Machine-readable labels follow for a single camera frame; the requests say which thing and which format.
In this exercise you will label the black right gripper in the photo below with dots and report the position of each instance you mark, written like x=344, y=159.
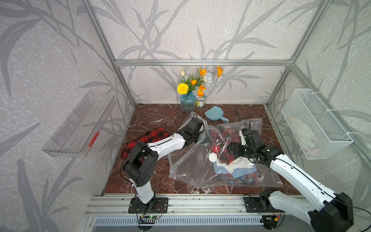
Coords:
x=237, y=145

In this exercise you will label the clear plastic vacuum bag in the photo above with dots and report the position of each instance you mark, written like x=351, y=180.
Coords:
x=209, y=164

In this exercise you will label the red black plaid shirt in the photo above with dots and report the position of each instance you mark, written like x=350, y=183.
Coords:
x=149, y=137
x=222, y=137

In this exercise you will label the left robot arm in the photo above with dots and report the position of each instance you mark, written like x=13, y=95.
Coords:
x=141, y=162

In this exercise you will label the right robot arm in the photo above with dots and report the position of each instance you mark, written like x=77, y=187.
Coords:
x=324, y=209

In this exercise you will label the white vacuum bag valve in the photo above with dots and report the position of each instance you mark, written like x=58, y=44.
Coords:
x=213, y=157

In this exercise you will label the white folded garment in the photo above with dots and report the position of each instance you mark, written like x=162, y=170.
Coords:
x=240, y=164

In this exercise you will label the light blue plastic scoop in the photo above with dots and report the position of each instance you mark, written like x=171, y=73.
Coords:
x=215, y=114

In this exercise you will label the blue glass flower vase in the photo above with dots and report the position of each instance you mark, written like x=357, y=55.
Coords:
x=188, y=102

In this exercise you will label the small white lidded jar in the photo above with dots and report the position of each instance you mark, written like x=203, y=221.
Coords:
x=200, y=101

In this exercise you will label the light blue folded garment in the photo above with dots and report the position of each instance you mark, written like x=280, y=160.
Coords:
x=236, y=171

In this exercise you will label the tartan plaid folded garment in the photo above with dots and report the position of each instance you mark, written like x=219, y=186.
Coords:
x=247, y=180

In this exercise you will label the artificial flower bouquet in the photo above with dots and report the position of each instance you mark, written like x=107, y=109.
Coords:
x=199, y=84

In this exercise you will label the white cloth in basket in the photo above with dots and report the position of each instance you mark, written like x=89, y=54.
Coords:
x=305, y=136

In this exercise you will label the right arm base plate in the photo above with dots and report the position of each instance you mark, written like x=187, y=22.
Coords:
x=257, y=205

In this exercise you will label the white wire wall basket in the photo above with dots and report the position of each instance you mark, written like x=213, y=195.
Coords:
x=331, y=136

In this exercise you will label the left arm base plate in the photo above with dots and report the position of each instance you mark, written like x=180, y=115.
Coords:
x=155, y=205

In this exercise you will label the clear acrylic wall shelf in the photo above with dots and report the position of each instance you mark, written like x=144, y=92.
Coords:
x=78, y=133

